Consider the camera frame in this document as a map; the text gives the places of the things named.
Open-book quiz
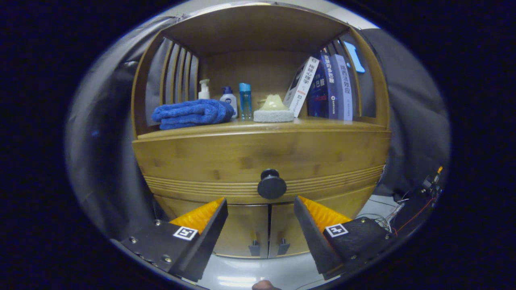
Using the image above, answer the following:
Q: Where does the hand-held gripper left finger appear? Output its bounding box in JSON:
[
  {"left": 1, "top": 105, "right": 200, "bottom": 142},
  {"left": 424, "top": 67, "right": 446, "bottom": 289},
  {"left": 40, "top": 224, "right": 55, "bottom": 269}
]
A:
[{"left": 110, "top": 197, "right": 229, "bottom": 283}]

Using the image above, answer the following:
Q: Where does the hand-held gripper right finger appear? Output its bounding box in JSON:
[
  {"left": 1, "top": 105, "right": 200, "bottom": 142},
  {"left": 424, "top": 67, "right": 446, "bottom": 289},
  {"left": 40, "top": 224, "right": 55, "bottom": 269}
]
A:
[{"left": 293, "top": 195, "right": 397, "bottom": 281}]

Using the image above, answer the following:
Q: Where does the wooden drawer with black knob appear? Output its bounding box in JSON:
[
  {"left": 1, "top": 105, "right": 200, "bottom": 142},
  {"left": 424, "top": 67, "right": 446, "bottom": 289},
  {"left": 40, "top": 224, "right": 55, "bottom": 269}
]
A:
[{"left": 132, "top": 128, "right": 391, "bottom": 205}]

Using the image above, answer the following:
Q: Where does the cream handled scrub brush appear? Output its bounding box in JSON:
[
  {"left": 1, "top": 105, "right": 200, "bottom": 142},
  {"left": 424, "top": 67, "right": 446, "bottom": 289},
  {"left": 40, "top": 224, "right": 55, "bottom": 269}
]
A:
[{"left": 253, "top": 94, "right": 295, "bottom": 123}]

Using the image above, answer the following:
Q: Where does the wooden countertop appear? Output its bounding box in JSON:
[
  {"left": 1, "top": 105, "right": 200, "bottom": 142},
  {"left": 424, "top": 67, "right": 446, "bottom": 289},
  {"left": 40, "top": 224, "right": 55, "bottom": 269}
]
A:
[{"left": 137, "top": 116, "right": 391, "bottom": 140}]

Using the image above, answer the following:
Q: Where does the wooden cabinet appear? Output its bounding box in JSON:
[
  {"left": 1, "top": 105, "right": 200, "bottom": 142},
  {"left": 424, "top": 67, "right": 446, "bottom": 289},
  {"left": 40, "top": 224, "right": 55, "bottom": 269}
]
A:
[{"left": 131, "top": 3, "right": 391, "bottom": 259}]

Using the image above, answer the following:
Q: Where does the black electronic device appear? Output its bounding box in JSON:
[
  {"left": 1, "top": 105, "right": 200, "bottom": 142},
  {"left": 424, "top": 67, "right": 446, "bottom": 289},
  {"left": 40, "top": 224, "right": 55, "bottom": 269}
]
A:
[{"left": 389, "top": 166, "right": 444, "bottom": 236}]

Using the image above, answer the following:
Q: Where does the blue folded towel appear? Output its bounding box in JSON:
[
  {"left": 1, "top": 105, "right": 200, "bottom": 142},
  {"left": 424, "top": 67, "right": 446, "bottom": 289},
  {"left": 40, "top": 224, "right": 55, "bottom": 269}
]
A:
[{"left": 151, "top": 99, "right": 235, "bottom": 130}]

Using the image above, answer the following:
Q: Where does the white bottle with blue cap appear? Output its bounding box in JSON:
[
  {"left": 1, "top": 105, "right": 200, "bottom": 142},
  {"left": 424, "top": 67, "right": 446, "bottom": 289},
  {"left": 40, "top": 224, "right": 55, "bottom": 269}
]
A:
[{"left": 219, "top": 86, "right": 238, "bottom": 118}]

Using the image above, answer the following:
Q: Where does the clear blue bottle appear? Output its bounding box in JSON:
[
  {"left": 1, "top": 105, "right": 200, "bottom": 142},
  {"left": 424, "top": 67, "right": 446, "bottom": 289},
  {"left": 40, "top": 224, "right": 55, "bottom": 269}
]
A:
[{"left": 239, "top": 83, "right": 252, "bottom": 119}]

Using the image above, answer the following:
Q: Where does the dark blue book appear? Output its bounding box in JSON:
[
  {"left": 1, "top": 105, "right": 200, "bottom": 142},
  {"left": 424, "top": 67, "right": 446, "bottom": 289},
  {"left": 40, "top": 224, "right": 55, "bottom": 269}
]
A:
[{"left": 308, "top": 52, "right": 338, "bottom": 120}]

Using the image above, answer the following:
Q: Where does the white book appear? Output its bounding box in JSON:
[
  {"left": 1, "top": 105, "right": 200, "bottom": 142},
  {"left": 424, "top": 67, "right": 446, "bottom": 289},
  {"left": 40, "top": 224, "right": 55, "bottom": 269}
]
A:
[{"left": 283, "top": 56, "right": 320, "bottom": 118}]

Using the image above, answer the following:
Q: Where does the light blue book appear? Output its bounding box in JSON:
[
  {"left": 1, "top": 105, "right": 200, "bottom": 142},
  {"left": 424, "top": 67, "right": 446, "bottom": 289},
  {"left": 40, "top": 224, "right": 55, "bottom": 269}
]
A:
[{"left": 331, "top": 54, "right": 354, "bottom": 121}]

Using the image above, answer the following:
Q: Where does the tangle of thin cables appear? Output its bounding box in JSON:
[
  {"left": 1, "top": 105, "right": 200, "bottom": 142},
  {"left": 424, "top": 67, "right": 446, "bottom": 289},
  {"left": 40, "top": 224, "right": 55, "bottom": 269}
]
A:
[{"left": 355, "top": 191, "right": 406, "bottom": 234}]

